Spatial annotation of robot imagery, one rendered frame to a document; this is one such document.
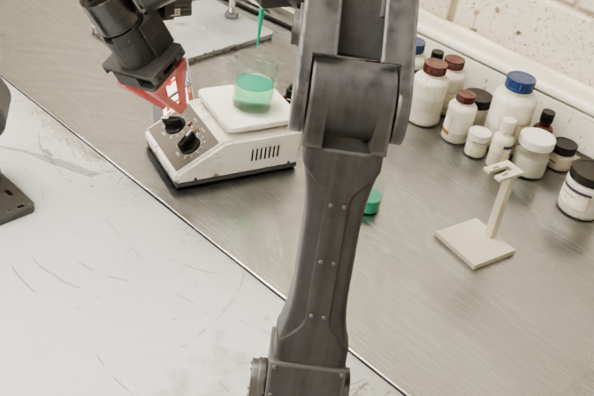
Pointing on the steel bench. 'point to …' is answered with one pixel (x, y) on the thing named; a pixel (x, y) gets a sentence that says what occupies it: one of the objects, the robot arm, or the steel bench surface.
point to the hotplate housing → (232, 152)
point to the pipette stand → (470, 235)
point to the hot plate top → (222, 102)
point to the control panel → (169, 144)
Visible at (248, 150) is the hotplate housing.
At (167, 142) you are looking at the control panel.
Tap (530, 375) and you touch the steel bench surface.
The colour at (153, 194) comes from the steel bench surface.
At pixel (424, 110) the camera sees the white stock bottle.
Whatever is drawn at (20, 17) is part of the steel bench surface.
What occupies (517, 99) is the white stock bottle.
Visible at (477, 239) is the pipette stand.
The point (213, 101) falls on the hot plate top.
